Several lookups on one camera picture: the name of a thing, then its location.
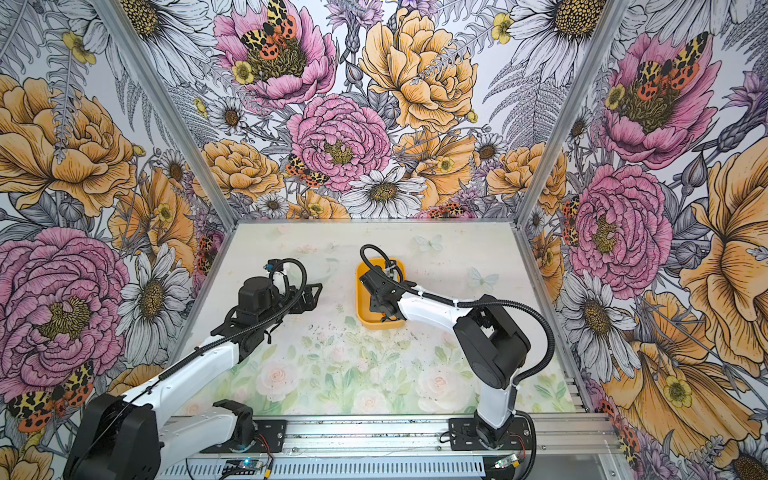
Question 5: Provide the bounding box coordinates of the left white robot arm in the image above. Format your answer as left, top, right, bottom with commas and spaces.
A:
63, 277, 323, 479

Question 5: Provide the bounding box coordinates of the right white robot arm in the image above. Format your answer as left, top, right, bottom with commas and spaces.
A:
357, 260, 542, 449

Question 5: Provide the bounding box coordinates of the yellow plastic bin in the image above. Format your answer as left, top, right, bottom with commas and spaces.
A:
356, 258, 405, 331

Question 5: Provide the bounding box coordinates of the green circuit board left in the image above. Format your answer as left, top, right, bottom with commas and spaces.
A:
222, 458, 268, 477

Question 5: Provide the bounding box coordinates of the small circuit board right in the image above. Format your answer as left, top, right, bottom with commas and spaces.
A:
493, 453, 520, 470

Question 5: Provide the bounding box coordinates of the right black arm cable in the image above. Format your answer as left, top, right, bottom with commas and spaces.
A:
358, 243, 556, 386

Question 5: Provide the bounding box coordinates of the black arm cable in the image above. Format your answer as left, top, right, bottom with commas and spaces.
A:
358, 243, 556, 386
89, 257, 309, 445

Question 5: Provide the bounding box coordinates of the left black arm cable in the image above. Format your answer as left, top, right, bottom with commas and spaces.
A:
89, 257, 309, 445

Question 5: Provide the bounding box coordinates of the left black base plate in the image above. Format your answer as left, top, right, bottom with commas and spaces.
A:
201, 419, 288, 454

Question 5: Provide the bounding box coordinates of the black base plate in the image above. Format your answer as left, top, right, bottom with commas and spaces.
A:
201, 419, 288, 454
447, 415, 534, 452

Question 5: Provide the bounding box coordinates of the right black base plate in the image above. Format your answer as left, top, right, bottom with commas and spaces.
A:
447, 415, 534, 452

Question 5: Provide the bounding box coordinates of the white slotted cable duct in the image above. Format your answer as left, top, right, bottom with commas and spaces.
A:
157, 456, 486, 479

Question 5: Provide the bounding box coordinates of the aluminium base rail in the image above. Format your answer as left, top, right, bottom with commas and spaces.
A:
107, 412, 622, 460

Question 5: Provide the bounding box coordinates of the aluminium corner post left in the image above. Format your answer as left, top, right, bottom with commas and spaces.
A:
94, 1, 238, 233

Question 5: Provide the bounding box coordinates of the aluminium corner post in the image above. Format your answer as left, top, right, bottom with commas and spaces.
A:
94, 1, 238, 233
514, 0, 630, 228

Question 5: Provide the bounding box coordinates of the aluminium corner post right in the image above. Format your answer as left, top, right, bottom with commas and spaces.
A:
514, 0, 630, 228

